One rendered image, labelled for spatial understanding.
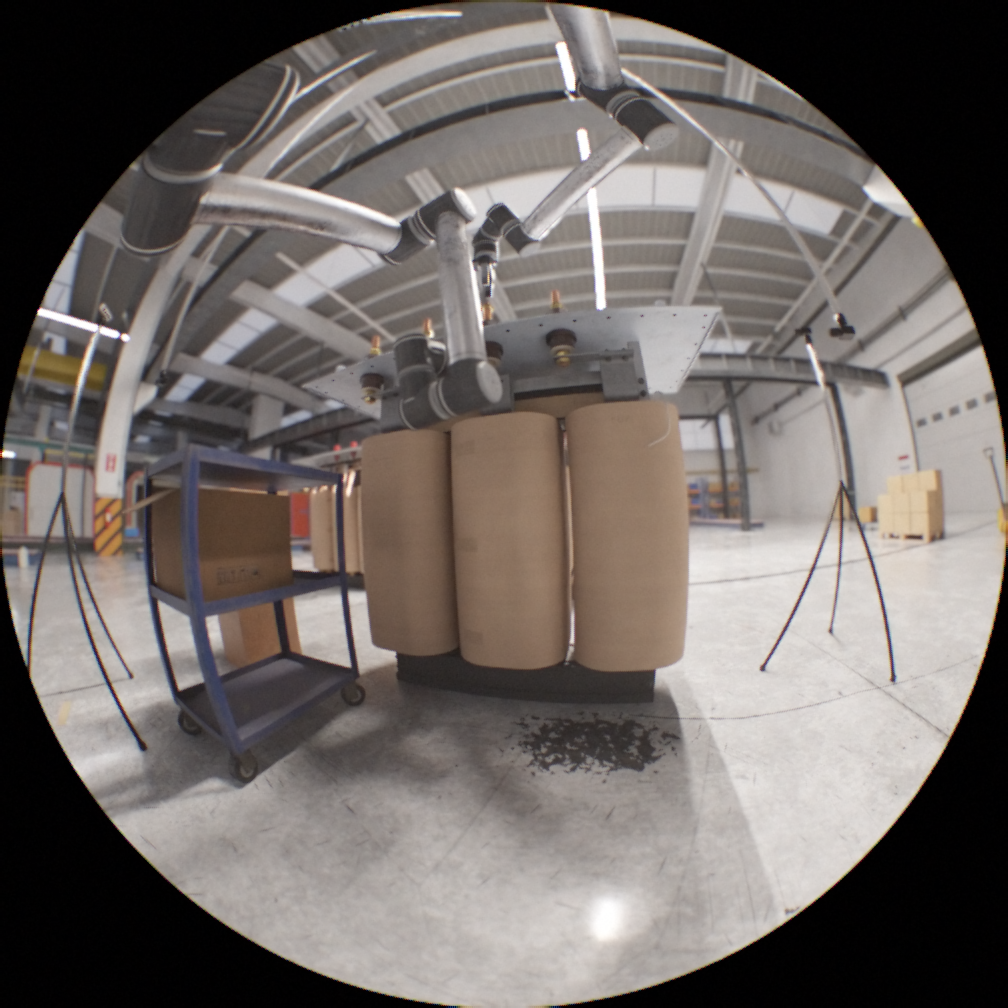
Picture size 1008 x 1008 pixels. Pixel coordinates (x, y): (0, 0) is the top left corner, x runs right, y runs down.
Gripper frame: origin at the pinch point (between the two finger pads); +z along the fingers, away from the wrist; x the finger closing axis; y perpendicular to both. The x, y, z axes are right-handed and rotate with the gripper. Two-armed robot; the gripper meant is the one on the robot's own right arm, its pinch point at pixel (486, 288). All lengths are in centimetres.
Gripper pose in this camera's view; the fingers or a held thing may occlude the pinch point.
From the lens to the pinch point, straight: 142.6
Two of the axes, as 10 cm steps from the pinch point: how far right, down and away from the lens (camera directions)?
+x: 1.0, 0.5, 9.9
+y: 9.9, -0.5, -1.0
